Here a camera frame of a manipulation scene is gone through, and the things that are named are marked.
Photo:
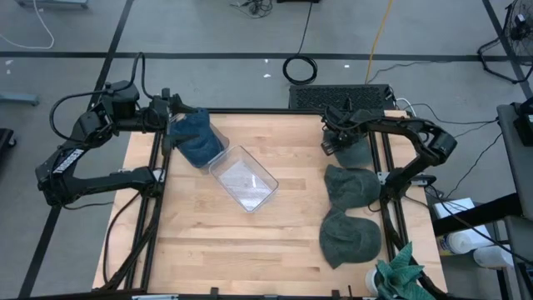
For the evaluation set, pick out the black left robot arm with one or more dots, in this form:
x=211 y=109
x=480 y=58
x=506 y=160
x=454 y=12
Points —
x=66 y=160

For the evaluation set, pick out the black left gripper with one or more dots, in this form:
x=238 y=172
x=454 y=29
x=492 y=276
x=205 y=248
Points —
x=166 y=121

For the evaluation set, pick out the black aluminium table frame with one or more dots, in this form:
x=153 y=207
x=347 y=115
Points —
x=270 y=111

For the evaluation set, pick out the green fabric cap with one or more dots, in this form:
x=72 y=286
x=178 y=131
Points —
x=352 y=187
x=358 y=156
x=347 y=239

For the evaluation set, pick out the white paper towel roll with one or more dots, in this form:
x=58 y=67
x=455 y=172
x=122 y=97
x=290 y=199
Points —
x=468 y=241
x=493 y=256

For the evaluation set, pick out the white box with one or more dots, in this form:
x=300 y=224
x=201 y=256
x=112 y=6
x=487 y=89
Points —
x=454 y=207

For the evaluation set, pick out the black perforated computer case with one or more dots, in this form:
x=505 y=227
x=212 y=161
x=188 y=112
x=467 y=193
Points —
x=341 y=98

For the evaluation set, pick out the grey metal cart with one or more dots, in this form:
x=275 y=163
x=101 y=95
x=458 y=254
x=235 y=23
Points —
x=518 y=175

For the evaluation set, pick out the blue fabric cap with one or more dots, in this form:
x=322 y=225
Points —
x=200 y=143

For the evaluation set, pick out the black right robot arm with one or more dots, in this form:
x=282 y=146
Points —
x=399 y=125

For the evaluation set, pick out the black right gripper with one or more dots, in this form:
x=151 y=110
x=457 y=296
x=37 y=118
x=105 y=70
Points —
x=335 y=139

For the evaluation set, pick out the black floor fan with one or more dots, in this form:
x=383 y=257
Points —
x=518 y=25

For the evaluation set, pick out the green artificial plant white pot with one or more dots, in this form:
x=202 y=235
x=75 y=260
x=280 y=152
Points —
x=399 y=275

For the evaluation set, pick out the clear plastic bin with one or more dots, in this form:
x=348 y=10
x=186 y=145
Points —
x=218 y=160
x=245 y=179

